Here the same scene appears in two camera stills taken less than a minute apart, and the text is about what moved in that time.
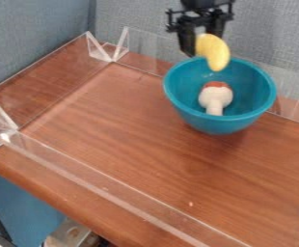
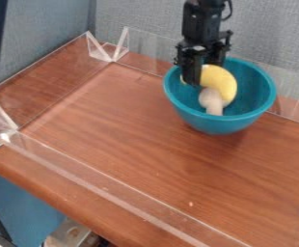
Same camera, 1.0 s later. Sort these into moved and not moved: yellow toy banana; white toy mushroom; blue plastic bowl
Moved: yellow toy banana
Not moved: blue plastic bowl; white toy mushroom
